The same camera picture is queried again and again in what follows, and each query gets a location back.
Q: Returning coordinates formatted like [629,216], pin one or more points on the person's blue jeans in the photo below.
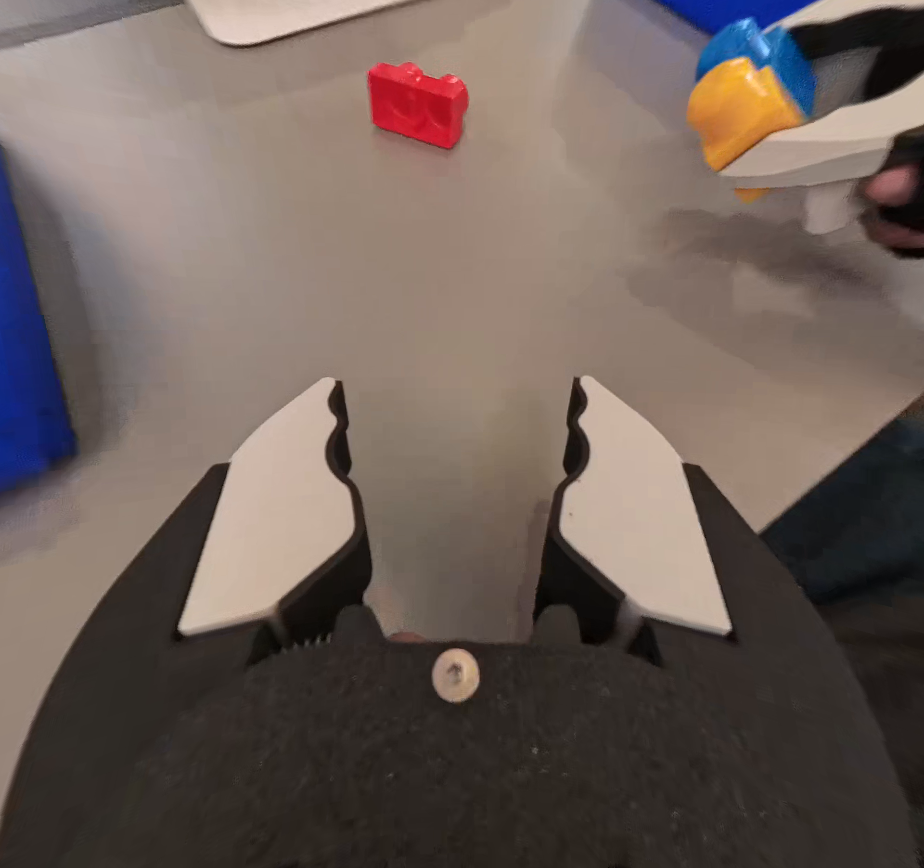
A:
[852,514]

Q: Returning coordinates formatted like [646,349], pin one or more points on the yellow one-stud toy block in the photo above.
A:
[736,117]

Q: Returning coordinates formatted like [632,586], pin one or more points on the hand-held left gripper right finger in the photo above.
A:
[639,521]

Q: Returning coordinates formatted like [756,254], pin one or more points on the person's right hand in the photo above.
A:
[899,189]

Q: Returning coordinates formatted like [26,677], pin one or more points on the blue one-stud toy block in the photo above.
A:
[783,59]

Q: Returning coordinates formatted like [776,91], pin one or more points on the person's dark clothing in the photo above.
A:
[888,680]

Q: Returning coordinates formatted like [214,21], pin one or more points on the red two-stud toy block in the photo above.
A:
[419,106]

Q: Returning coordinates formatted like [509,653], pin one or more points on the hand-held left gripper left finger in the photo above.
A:
[278,514]

